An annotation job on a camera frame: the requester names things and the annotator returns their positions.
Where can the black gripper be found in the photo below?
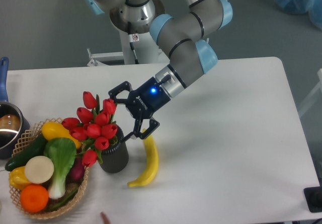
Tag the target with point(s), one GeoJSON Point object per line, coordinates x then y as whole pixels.
{"type": "Point", "coordinates": [148, 100]}

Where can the red tulip bouquet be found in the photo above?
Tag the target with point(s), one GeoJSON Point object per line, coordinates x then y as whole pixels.
{"type": "Point", "coordinates": [94, 127]}

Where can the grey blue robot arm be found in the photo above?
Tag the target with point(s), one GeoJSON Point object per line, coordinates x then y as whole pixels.
{"type": "Point", "coordinates": [182, 41]}

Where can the dark grey ribbed vase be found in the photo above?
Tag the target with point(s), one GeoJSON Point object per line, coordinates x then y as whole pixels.
{"type": "Point", "coordinates": [115, 157]}

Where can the person fingertip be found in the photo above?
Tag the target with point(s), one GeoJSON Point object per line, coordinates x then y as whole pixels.
{"type": "Point", "coordinates": [104, 218]}

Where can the yellow plastic banana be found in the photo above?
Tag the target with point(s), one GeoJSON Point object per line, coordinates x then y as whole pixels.
{"type": "Point", "coordinates": [152, 164]}

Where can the green bok choy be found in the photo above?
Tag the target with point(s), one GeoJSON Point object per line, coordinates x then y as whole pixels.
{"type": "Point", "coordinates": [62, 153]}

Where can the yellow squash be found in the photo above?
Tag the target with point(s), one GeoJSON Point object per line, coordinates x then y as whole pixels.
{"type": "Point", "coordinates": [51, 130]}

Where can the purple red onion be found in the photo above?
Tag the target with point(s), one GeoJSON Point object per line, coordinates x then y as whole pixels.
{"type": "Point", "coordinates": [77, 171]}

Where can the woven wicker basket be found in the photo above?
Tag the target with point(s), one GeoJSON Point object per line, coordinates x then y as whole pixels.
{"type": "Point", "coordinates": [27, 137]}

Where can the dark green cucumber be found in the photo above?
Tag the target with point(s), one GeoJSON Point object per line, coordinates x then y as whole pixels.
{"type": "Point", "coordinates": [36, 148]}

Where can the white round radish slice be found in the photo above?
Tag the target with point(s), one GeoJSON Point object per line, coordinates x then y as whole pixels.
{"type": "Point", "coordinates": [39, 169]}

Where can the dark blue saucepan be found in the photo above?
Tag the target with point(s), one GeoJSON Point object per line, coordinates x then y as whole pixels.
{"type": "Point", "coordinates": [13, 123]}

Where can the green chili pepper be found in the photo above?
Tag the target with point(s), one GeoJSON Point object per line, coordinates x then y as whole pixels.
{"type": "Point", "coordinates": [64, 201]}

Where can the orange fruit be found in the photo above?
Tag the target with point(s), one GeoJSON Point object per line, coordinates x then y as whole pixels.
{"type": "Point", "coordinates": [34, 198]}

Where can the yellow bell pepper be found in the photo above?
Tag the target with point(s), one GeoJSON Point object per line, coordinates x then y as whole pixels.
{"type": "Point", "coordinates": [18, 179]}

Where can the black device at table edge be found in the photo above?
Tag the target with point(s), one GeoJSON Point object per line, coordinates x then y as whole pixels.
{"type": "Point", "coordinates": [313, 198]}

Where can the white metal frame right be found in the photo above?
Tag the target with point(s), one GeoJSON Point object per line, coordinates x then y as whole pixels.
{"type": "Point", "coordinates": [311, 98]}

